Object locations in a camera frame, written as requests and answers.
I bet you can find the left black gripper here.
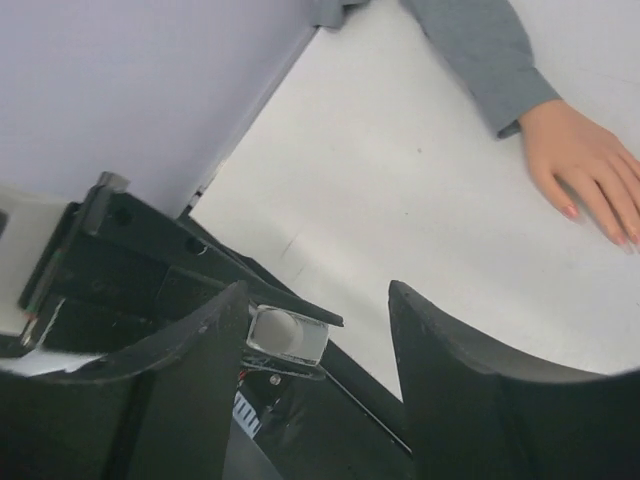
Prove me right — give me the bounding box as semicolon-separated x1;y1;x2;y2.
19;183;344;354

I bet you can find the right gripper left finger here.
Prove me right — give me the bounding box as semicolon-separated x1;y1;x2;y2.
1;282;248;479

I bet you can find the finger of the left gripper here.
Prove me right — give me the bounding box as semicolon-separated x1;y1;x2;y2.
233;344;415;479

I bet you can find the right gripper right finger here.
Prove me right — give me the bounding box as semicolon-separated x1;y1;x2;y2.
388;281;639;479

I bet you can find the clear nail polish bottle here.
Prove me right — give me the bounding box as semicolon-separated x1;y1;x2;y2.
246;305;329;367

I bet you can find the mannequin hand with nails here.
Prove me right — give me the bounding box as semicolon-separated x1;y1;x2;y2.
518;100;639;252

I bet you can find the grey shirt with sleeve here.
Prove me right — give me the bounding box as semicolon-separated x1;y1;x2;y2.
309;0;565;140

